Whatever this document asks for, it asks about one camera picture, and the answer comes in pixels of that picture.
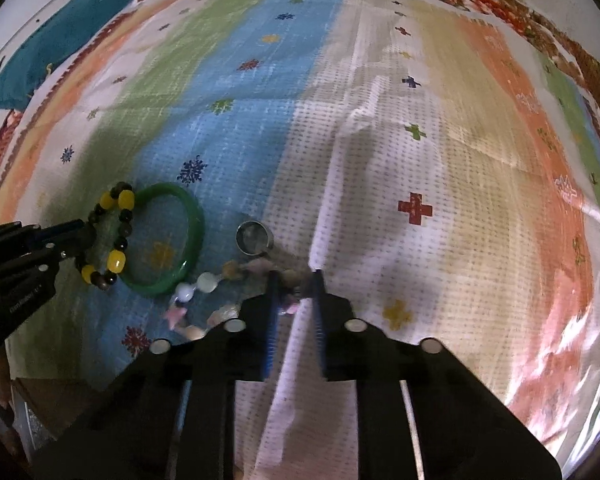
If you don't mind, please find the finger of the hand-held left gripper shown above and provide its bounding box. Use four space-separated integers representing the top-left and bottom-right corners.
0 219 90 251
0 225 99 286

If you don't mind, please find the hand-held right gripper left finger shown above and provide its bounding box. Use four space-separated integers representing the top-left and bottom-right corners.
30 270 284 480

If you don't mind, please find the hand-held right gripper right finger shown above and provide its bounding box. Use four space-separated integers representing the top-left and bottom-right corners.
312 269 564 480

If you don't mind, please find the yellow and black bead bracelet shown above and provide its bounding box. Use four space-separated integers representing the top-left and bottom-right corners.
74 181 137 292

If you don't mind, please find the pastel white pink bead bracelet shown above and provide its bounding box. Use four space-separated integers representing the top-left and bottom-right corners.
161 257 317 342

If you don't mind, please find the embossed metal tin box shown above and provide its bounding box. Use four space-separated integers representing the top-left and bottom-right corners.
9 377 117 463

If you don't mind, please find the green jade bangle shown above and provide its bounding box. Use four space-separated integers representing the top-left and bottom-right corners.
114 183 205 296

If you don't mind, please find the striped pastel cloth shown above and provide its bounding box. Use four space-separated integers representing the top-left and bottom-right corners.
0 0 600 480

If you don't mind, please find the teal pillow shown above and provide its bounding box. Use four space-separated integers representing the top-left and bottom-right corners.
0 0 164 112

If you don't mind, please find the silver ring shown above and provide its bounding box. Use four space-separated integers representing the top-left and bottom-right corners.
235 220 275 257

